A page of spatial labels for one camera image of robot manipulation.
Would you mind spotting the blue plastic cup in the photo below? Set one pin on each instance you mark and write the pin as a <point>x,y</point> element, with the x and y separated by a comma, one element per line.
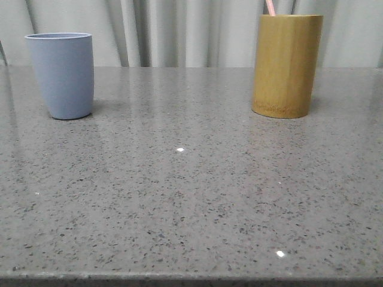
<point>63,66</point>

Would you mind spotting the grey pleated curtain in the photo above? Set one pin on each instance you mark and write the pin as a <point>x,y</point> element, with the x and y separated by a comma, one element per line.
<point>190,33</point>

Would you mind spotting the bamboo wooden cylinder holder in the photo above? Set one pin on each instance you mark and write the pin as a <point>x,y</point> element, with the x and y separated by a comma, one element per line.
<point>286,59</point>

